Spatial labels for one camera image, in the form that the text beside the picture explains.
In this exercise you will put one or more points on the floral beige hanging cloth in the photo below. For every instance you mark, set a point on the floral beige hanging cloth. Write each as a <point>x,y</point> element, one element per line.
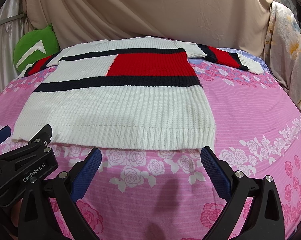
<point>282,50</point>

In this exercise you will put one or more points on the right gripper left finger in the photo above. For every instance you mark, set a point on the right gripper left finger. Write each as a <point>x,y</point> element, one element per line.
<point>37,219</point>

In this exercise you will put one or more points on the green plush cushion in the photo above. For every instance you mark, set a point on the green plush cushion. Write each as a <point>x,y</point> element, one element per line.
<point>33,46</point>

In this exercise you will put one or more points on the white red navy knit sweater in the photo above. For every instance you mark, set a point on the white red navy knit sweater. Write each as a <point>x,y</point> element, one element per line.
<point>136,93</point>

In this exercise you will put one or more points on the beige draped curtain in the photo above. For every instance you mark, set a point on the beige draped curtain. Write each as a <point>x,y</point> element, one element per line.
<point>239,24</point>

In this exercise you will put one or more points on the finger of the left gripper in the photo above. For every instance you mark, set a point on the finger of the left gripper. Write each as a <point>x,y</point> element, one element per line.
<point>5,133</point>
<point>43,137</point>

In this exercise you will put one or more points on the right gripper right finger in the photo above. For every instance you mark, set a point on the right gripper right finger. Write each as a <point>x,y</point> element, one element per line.
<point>265,216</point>

